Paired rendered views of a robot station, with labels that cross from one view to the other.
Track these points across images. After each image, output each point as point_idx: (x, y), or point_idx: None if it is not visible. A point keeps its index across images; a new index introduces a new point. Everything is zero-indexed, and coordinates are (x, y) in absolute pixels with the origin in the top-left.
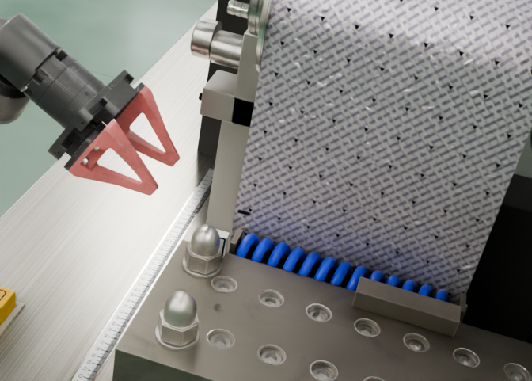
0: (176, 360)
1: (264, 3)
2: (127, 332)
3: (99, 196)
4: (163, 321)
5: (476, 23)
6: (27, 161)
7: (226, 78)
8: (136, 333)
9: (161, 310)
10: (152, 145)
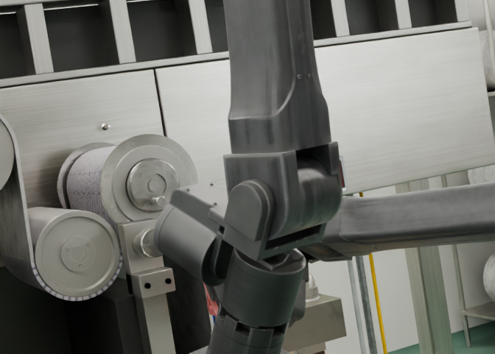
0: (320, 295)
1: (194, 164)
2: (328, 300)
3: None
4: (315, 285)
5: None
6: None
7: (146, 271)
8: (325, 300)
9: (311, 288)
10: (212, 308)
